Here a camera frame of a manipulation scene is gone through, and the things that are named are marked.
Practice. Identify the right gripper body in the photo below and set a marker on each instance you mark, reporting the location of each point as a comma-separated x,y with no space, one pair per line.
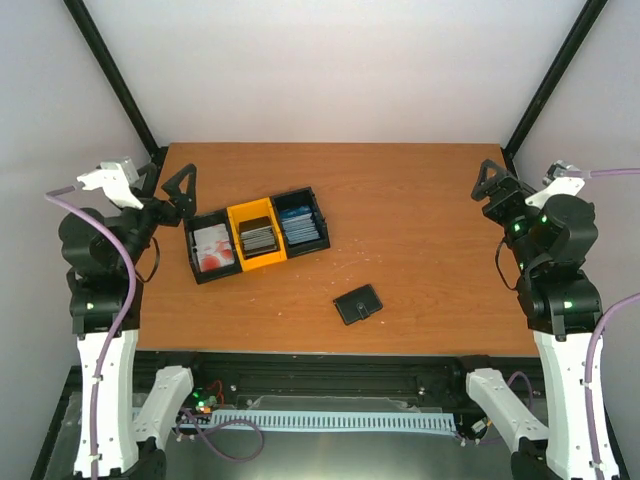
497,209

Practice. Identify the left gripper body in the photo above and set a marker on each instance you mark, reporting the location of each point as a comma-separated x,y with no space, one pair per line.
167,214

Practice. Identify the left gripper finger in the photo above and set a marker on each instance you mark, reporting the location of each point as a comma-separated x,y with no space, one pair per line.
181,191
144,187

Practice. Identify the black card holder wallet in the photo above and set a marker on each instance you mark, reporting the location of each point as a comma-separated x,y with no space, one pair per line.
358,304

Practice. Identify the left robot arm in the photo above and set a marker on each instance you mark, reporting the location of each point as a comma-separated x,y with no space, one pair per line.
110,223

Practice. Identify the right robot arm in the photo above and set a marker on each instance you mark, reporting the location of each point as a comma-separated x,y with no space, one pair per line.
550,231

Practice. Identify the left black card bin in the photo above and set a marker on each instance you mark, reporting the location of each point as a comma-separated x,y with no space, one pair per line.
202,221

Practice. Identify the black card bin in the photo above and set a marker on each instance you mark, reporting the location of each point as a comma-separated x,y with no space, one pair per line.
296,198
202,221

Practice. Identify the red white card stack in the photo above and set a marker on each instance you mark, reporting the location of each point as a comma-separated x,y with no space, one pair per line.
213,247

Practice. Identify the yellow card bin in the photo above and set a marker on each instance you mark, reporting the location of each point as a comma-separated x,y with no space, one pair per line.
247,211

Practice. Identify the dark grey card stack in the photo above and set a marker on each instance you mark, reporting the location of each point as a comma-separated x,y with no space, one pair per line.
257,237

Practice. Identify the blue card stack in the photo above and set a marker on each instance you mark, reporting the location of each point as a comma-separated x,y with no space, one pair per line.
299,225

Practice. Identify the right black card bin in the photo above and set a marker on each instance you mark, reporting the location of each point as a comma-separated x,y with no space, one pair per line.
296,198

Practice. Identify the small electronics board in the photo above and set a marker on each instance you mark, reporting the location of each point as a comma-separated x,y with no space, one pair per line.
209,398

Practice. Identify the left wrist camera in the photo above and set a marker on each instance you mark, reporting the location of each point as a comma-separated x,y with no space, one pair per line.
115,178

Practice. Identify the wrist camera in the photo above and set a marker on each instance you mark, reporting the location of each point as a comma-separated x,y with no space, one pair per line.
561,178
115,178

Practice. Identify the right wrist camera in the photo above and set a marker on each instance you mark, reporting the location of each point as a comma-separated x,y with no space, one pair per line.
561,178

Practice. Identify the left black frame post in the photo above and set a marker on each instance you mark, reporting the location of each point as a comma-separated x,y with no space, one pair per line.
87,27

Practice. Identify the black frame post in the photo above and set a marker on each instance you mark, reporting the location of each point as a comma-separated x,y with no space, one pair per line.
569,48
87,27

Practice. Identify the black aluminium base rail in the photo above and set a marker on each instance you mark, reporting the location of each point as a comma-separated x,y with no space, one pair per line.
423,381

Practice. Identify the right black frame post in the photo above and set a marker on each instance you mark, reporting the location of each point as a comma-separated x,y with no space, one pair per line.
569,48

